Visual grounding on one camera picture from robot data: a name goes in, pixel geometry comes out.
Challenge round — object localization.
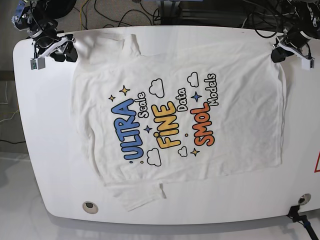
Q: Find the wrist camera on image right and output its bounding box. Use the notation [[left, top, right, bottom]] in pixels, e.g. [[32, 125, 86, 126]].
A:
[[301, 57, 314, 71]]

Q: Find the black clamp with cable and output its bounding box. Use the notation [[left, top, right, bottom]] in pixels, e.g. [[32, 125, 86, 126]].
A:
[[286, 205, 319, 240]]

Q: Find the right table cable grommet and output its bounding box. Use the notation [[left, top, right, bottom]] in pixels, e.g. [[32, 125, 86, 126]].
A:
[[298, 193, 312, 206]]

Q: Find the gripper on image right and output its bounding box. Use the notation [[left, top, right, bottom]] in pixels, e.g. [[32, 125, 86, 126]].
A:
[[270, 30, 312, 63]]

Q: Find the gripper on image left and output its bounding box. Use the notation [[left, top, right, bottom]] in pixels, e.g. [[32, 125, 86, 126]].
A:
[[33, 34, 77, 62]]

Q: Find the table cable grommet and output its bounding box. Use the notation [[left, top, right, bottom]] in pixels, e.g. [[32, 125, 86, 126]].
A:
[[298, 193, 312, 206], [82, 201, 99, 215]]

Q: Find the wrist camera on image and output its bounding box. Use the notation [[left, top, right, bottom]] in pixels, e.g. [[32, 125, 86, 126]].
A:
[[301, 57, 314, 71], [30, 57, 46, 70]]

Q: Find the yellow floor cable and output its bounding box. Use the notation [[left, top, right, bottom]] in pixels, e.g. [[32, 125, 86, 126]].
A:
[[78, 0, 87, 30]]

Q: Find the red and white warning sticker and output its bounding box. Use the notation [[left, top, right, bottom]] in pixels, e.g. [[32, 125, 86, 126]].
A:
[[314, 153, 320, 173]]

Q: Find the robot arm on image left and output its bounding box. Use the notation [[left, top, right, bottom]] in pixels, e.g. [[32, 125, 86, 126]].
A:
[[11, 0, 78, 70]]

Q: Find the aluminium frame stand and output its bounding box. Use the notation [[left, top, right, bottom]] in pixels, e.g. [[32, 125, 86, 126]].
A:
[[157, 0, 182, 26]]

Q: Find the left table cable grommet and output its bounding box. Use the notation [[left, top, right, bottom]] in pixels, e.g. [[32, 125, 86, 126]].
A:
[[82, 201, 99, 215]]

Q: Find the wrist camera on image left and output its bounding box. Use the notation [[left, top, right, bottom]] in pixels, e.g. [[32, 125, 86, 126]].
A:
[[30, 57, 46, 70]]

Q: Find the white printed T-shirt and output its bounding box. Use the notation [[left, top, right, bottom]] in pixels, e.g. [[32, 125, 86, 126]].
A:
[[71, 34, 287, 211]]

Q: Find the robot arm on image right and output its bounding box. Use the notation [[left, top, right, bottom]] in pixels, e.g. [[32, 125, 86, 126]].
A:
[[271, 0, 320, 69]]

